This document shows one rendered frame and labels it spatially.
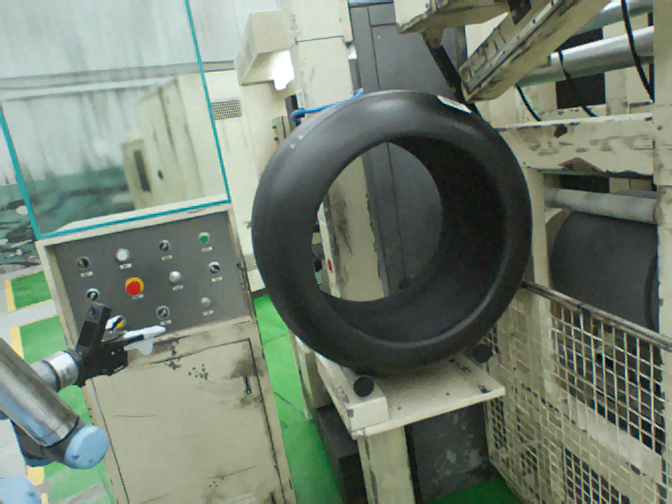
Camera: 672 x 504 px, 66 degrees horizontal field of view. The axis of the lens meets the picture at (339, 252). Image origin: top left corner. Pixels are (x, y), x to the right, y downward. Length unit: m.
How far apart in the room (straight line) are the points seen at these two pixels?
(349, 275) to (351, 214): 0.17
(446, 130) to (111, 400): 1.26
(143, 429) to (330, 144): 1.16
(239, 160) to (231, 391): 3.30
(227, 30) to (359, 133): 10.47
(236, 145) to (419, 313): 3.63
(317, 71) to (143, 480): 1.35
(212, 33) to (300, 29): 9.89
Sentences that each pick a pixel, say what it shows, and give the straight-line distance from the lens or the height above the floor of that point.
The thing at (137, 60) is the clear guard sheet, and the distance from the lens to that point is 1.62.
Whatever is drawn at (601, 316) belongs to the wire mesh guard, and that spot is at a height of 1.00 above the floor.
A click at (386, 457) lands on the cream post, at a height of 0.45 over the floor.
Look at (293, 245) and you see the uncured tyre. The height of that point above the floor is 1.24.
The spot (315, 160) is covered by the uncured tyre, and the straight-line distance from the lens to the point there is 0.96.
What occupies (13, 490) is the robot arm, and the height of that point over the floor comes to 0.94.
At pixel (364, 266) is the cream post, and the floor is 1.05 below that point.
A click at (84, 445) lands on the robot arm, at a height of 0.96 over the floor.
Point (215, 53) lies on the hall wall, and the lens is 11.19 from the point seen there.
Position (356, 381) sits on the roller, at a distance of 1.12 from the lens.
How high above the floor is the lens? 1.44
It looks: 13 degrees down
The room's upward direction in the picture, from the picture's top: 10 degrees counter-clockwise
